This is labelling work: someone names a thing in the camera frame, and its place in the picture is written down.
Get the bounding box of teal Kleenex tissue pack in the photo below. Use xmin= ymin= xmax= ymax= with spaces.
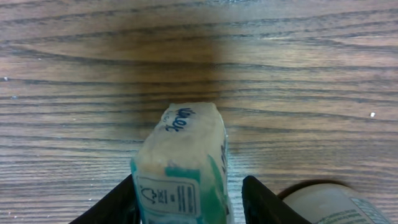
xmin=131 ymin=102 xmax=234 ymax=224

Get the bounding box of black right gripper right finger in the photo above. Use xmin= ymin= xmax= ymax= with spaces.
xmin=242 ymin=175 xmax=311 ymax=224

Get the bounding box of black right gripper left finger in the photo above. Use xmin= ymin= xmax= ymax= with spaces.
xmin=70 ymin=175 xmax=140 ymax=224

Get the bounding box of green lid jar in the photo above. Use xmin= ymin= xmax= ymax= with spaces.
xmin=281 ymin=182 xmax=392 ymax=224

